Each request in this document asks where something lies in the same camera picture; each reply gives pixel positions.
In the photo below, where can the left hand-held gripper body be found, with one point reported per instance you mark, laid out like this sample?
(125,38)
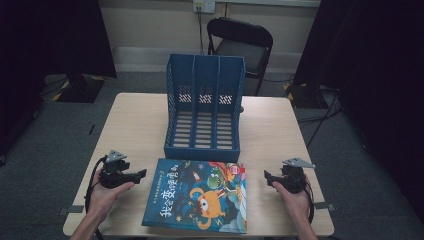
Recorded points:
(113,176)

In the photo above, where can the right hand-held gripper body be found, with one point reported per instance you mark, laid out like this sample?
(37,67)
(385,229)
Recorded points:
(295,181)

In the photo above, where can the blue cartoon picture book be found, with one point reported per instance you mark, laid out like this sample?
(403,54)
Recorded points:
(186,200)

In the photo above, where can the blue plastic file rack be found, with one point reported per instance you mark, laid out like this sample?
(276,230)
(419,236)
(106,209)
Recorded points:
(203,155)

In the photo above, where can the person's right hand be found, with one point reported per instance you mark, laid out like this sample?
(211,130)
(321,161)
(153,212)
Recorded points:
(298,206)

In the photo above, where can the person's left hand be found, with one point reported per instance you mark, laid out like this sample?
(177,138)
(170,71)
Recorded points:
(100,200)

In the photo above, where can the grey tape strip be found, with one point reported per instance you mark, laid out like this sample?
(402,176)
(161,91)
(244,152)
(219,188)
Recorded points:
(325,206)
(71,210)

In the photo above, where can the black pen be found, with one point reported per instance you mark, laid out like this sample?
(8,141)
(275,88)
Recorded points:
(91,129)

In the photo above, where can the small dark round object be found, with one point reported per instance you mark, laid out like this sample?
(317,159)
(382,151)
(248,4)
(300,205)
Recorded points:
(242,109)

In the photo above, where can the black stand base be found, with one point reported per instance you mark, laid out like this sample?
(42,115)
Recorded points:
(80,88)
(306,96)

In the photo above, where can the black folding chair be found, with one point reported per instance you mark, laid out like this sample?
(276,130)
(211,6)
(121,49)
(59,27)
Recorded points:
(246,50)

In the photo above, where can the black curtain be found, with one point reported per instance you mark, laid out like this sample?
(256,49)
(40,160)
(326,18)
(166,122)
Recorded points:
(50,40)
(376,66)

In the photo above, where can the white wall socket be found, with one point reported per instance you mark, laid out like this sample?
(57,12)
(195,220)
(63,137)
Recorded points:
(204,6)

